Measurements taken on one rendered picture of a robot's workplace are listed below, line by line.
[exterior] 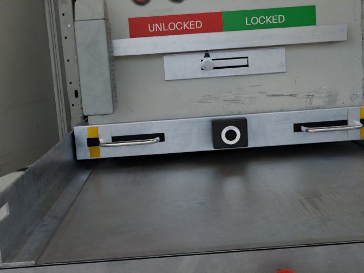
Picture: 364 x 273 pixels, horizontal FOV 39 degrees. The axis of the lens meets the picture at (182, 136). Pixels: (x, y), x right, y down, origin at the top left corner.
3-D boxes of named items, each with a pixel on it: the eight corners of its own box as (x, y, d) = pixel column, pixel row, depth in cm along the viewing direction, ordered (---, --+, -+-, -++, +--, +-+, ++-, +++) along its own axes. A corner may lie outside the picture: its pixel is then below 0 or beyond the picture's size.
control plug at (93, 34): (114, 114, 80) (103, -3, 77) (82, 116, 80) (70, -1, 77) (119, 108, 87) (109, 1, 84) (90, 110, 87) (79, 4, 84)
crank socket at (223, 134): (249, 147, 88) (247, 118, 87) (214, 150, 88) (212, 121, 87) (246, 144, 91) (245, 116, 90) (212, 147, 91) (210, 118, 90)
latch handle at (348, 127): (368, 129, 87) (368, 124, 87) (304, 133, 87) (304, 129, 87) (357, 124, 92) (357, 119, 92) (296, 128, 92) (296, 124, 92)
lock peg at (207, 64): (216, 71, 84) (215, 47, 84) (203, 72, 84) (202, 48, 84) (213, 70, 91) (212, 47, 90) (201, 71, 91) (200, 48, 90)
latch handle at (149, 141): (161, 143, 87) (160, 138, 86) (96, 148, 86) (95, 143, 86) (161, 138, 92) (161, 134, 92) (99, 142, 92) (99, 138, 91)
